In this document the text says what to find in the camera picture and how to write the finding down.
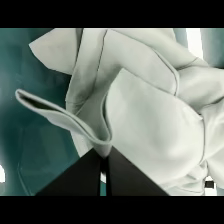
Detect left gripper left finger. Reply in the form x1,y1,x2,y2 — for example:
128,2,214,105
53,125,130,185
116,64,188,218
35,147,103,197

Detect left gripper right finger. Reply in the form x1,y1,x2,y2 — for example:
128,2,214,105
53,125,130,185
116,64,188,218
106,145,170,197

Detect white shirt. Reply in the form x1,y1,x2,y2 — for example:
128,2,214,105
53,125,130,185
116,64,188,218
14,27,224,197

